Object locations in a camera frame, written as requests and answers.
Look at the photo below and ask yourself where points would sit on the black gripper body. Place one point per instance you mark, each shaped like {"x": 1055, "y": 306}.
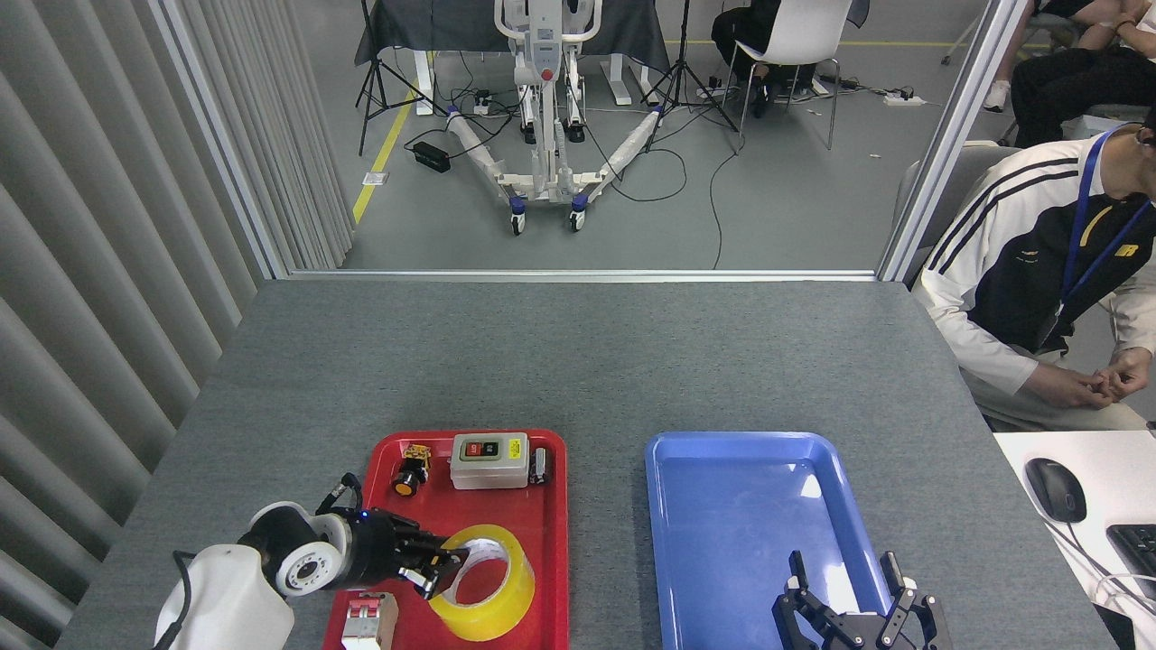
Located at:
{"x": 379, "y": 551}
{"x": 862, "y": 634}

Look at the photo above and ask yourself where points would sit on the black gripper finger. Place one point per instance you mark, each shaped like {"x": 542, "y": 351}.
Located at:
{"x": 923, "y": 614}
{"x": 432, "y": 578}
{"x": 433, "y": 547}
{"x": 802, "y": 609}

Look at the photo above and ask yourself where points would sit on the yellow tape roll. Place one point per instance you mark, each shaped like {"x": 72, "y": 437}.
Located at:
{"x": 506, "y": 596}

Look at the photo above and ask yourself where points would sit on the person's right hand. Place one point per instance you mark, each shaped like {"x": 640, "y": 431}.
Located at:
{"x": 1070, "y": 388}

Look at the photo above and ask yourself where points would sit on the person's left hand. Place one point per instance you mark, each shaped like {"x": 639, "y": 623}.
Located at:
{"x": 1129, "y": 375}

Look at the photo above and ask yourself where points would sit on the white red circuit breaker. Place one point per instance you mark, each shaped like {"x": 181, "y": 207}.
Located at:
{"x": 370, "y": 623}

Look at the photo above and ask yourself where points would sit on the yellow black push button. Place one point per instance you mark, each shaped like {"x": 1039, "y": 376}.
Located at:
{"x": 408, "y": 477}

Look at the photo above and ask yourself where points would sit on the red plastic tray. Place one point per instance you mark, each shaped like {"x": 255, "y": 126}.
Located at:
{"x": 506, "y": 510}

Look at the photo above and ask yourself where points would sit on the blue plastic tray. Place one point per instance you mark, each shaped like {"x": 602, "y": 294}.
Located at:
{"x": 731, "y": 533}

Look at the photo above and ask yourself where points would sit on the small black silver cylinder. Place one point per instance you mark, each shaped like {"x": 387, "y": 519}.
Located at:
{"x": 540, "y": 466}

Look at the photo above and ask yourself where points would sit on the black computer mouse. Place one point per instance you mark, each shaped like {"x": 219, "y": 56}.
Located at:
{"x": 1055, "y": 489}

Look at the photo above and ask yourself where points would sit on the black keyboard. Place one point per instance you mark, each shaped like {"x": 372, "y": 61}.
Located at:
{"x": 1138, "y": 555}

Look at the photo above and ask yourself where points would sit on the white desk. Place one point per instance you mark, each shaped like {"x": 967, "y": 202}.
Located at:
{"x": 1120, "y": 469}

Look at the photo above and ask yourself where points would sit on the black power adapter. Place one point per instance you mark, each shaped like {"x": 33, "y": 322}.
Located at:
{"x": 432, "y": 157}

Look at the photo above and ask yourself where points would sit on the white stand on wheels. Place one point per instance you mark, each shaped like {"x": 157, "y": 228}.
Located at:
{"x": 546, "y": 135}

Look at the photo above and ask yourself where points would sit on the grey chair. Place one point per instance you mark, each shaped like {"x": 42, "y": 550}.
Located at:
{"x": 971, "y": 171}

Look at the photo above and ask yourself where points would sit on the white power strip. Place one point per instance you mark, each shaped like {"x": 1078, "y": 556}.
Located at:
{"x": 483, "y": 101}
{"x": 905, "y": 99}

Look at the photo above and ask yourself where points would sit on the black tripod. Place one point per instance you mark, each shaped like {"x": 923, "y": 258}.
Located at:
{"x": 368, "y": 81}
{"x": 684, "y": 72}

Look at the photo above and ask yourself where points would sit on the table with dark cloth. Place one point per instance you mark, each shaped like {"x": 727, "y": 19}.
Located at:
{"x": 424, "y": 23}

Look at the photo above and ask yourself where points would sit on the person in black trousers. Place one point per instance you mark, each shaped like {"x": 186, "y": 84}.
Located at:
{"x": 1075, "y": 86}

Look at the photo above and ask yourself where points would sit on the person with white shoe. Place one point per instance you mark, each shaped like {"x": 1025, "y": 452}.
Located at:
{"x": 1007, "y": 63}

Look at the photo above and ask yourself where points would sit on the white chair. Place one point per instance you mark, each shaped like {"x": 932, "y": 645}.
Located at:
{"x": 799, "y": 32}

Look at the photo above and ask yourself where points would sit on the white switch box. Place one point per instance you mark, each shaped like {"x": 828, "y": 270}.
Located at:
{"x": 488, "y": 471}

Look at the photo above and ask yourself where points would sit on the silver rail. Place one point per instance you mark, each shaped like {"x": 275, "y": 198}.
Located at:
{"x": 587, "y": 274}

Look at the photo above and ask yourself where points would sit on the silver post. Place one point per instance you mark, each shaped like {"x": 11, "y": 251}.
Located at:
{"x": 217, "y": 135}
{"x": 948, "y": 135}

